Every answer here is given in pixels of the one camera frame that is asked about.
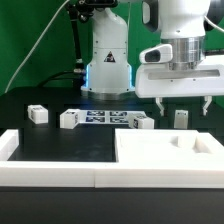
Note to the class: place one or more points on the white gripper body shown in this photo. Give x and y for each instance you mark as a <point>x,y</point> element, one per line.
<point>154,81</point>

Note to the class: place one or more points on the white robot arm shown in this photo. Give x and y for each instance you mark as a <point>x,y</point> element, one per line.
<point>177,67</point>

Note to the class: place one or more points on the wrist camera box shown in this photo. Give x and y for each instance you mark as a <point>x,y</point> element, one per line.
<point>161,53</point>

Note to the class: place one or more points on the white square table top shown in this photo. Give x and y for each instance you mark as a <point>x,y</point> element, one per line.
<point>145,146</point>

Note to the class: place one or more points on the blue marker tag sheet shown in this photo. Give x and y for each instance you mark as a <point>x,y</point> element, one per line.
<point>104,116</point>

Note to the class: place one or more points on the white U-shaped fence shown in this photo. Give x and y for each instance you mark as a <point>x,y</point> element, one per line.
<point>194,173</point>

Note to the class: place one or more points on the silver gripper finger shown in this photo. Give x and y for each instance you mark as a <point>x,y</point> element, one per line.
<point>160,106</point>
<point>207,102</point>

